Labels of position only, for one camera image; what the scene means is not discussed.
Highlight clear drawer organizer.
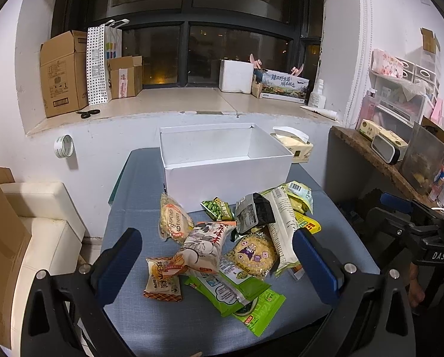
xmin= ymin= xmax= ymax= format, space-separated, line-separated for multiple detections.
xmin=356 ymin=48 xmax=441 ymax=142

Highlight dotted white paper bag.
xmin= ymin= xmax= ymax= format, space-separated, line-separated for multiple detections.
xmin=85 ymin=18 xmax=130 ymax=106

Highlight wooden side table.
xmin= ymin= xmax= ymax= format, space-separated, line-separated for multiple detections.
xmin=330 ymin=126 xmax=437 ymax=207

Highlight landscape printed long box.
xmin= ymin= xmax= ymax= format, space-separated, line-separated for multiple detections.
xmin=259 ymin=69 xmax=309 ymax=105

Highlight white storage box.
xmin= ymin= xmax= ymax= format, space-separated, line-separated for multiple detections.
xmin=159 ymin=123 xmax=293 ymax=212

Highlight kuromi noodle snack packet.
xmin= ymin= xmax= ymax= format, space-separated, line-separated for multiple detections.
xmin=225 ymin=231 xmax=278 ymax=279

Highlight green pea snack packet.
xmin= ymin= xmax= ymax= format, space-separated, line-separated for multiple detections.
xmin=201 ymin=198 xmax=235 ymax=222

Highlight cream sofa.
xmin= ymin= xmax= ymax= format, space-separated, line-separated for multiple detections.
xmin=1 ymin=182 xmax=85 ymax=356

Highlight grey desk clock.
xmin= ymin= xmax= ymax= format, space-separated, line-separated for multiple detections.
xmin=371 ymin=134 xmax=400 ymax=165

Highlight small open cardboard box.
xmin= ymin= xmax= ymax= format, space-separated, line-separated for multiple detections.
xmin=109 ymin=56 xmax=144 ymax=99

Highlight long white cracker pack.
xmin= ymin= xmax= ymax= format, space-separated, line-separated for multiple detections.
xmin=263 ymin=186 xmax=300 ymax=277

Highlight round biscuit packet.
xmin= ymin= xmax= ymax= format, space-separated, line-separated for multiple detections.
xmin=158 ymin=192 xmax=194 ymax=244

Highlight orange corn cake packet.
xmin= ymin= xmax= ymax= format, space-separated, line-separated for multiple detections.
xmin=143 ymin=257 xmax=182 ymax=302

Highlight person right hand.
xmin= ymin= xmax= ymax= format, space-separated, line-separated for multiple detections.
xmin=408 ymin=263 xmax=428 ymax=308

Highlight white cartoon rice snack bag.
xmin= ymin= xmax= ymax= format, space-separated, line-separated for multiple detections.
xmin=163 ymin=221 xmax=236 ymax=277

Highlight tall cardboard box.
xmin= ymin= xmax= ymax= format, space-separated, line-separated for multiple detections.
xmin=40 ymin=31 xmax=88 ymax=118

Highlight blue grey table cloth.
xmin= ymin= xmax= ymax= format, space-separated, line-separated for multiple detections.
xmin=95 ymin=147 xmax=381 ymax=357

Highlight yellow tissue pack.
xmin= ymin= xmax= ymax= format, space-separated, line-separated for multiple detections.
xmin=271 ymin=126 xmax=314 ymax=164

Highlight white spray bottle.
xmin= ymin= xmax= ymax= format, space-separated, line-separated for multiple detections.
xmin=308 ymin=79 xmax=326 ymax=109

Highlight flat cardboard sheet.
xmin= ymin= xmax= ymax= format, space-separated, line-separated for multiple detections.
xmin=0 ymin=187 xmax=31 ymax=348

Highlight yellow green snack bag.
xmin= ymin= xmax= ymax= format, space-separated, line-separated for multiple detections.
xmin=283 ymin=181 xmax=314 ymax=214

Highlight white foam box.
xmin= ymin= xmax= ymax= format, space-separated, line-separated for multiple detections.
xmin=218 ymin=60 xmax=253 ymax=94

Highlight black scissors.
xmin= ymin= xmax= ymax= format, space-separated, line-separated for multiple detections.
xmin=77 ymin=109 xmax=101 ymax=119

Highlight white tape roll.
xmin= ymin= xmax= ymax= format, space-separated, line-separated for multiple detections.
xmin=53 ymin=134 xmax=74 ymax=159

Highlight black silver snack bag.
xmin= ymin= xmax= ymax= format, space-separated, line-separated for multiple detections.
xmin=235 ymin=192 xmax=275 ymax=235

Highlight green white snack bag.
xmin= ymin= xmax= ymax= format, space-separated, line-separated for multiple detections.
xmin=184 ymin=259 xmax=270 ymax=317

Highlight green seaweed snack bag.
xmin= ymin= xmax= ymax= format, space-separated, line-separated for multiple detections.
xmin=232 ymin=289 xmax=286 ymax=337

